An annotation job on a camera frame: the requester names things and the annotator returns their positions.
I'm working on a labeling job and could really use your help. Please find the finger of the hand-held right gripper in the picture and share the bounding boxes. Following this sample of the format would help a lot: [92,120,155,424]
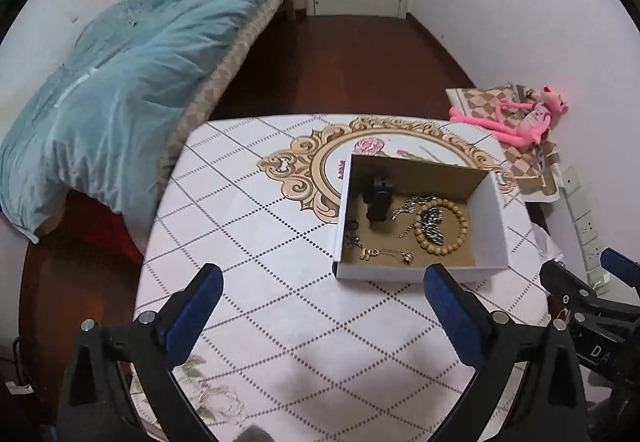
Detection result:
[601,248,640,300]
[539,260,596,305]

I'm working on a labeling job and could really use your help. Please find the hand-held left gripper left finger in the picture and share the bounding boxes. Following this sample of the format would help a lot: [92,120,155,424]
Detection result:
[56,263,224,442]

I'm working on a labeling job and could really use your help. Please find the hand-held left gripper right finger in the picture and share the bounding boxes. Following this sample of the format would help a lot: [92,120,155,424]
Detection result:
[424,263,588,442]

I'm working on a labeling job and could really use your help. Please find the thick silver chain bracelet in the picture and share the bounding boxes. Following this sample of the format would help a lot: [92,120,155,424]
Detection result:
[421,208,447,249]

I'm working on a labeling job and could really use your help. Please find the white cardboard box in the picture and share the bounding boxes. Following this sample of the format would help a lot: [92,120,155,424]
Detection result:
[333,153,510,284]

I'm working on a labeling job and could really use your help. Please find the silver necklace with pendant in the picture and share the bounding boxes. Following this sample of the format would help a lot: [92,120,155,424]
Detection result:
[344,234,415,266]

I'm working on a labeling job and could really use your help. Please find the wooden bead bracelet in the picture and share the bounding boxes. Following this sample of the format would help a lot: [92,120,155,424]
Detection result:
[413,200,470,256]

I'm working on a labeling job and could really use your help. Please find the thin silver beaded necklace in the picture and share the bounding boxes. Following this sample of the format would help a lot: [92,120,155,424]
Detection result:
[391,194,437,239]

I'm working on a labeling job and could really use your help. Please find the black smartwatch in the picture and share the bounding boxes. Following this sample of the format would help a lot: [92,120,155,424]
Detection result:
[361,174,394,224]

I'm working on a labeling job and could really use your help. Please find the white power strip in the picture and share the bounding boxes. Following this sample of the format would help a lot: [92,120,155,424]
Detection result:
[562,165,612,295]

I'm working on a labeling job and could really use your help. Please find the patterned white tablecloth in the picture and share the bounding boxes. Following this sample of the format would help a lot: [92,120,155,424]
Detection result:
[129,114,552,442]

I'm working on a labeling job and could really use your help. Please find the red bed sheet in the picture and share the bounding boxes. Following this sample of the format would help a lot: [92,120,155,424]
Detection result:
[45,189,147,267]

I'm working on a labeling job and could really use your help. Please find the pink plush toy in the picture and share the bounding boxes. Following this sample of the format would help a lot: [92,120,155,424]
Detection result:
[448,83,571,147]

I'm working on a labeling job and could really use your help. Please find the light blue quilt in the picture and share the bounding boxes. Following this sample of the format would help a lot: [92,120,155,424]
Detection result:
[0,0,275,244]

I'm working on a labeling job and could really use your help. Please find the bed with checkered mattress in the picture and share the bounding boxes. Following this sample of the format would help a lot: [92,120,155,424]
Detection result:
[159,0,302,175]

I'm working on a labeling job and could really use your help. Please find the black cable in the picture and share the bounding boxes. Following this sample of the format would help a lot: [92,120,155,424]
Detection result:
[11,336,37,393]

